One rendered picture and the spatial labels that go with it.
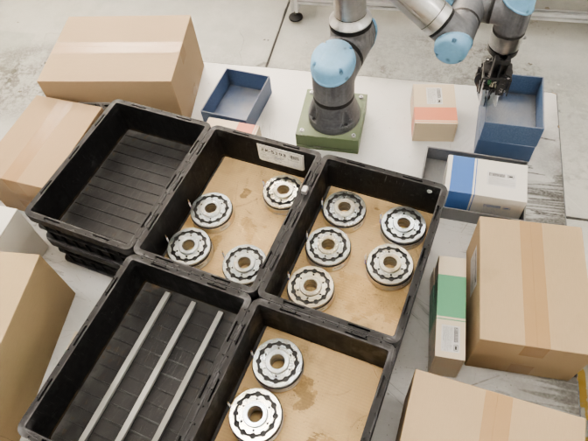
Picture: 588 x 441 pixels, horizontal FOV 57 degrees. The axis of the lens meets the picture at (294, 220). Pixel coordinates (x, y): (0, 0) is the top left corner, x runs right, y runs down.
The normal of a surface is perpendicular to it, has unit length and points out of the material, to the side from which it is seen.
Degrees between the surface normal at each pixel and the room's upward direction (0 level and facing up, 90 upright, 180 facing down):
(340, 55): 10
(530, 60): 0
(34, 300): 90
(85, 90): 90
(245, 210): 0
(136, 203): 0
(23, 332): 90
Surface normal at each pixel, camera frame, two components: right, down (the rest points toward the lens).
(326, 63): -0.13, -0.41
